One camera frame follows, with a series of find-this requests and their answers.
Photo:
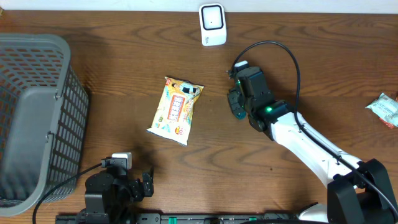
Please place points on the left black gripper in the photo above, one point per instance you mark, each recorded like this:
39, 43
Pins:
138, 193

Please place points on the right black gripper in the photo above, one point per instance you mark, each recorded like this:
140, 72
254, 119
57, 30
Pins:
232, 96

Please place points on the yellow snack bag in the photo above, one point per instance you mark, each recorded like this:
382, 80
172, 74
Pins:
173, 117

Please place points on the light blue wet wipes pack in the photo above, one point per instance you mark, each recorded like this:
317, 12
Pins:
375, 106

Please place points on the teal Listerine mouthwash bottle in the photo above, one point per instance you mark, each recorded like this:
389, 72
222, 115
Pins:
240, 116

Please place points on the red Top chocolate bar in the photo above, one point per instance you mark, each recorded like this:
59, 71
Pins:
388, 111

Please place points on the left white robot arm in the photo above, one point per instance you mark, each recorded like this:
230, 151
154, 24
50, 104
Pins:
110, 194

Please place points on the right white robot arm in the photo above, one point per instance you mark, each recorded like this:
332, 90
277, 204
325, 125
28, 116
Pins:
357, 191

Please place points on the white barcode scanner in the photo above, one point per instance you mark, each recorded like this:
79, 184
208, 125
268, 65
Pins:
212, 24

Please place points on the grey plastic shopping basket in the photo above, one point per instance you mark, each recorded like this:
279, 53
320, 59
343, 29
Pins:
44, 109

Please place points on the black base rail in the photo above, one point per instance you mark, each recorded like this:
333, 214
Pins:
156, 218

